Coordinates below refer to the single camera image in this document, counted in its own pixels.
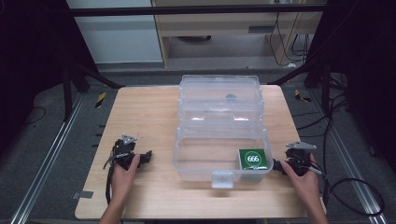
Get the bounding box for black metal stand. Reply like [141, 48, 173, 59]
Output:
[268, 57, 332, 118]
[59, 57, 126, 123]

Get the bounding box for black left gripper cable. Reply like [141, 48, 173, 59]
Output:
[105, 161, 116, 205]

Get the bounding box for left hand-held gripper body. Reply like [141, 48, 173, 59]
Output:
[103, 133, 142, 171]

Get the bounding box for grey tape strip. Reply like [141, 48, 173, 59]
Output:
[71, 189, 94, 201]

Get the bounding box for black curtain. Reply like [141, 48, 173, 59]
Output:
[0, 0, 100, 157]
[306, 0, 396, 175]

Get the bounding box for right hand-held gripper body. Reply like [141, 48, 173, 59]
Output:
[283, 141, 325, 177]

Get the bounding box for yellow black striped tape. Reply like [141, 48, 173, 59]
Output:
[293, 89, 313, 104]
[94, 91, 107, 109]

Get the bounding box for aluminium floor rail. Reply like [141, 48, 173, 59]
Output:
[309, 89, 389, 224]
[9, 92, 86, 224]

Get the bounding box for hanging black cables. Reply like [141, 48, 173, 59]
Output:
[268, 11, 312, 67]

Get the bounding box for person's right hand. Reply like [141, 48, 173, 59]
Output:
[279, 152, 322, 203]

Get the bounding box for black floor cable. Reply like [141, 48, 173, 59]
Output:
[290, 92, 354, 139]

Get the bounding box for clear plastic storage box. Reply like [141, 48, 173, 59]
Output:
[172, 74, 275, 190]

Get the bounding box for green square packet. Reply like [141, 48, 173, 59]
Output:
[238, 147, 270, 171]

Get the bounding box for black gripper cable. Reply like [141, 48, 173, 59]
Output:
[311, 166, 386, 217]
[105, 161, 116, 205]

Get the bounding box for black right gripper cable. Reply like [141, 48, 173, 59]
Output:
[311, 166, 386, 217]

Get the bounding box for person's left hand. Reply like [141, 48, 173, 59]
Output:
[110, 153, 142, 206]

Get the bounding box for light wooden desk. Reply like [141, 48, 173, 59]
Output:
[150, 0, 328, 68]

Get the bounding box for black horizontal bar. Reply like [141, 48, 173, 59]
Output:
[68, 3, 327, 18]

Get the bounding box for white cabinet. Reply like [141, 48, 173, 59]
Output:
[65, 0, 164, 65]

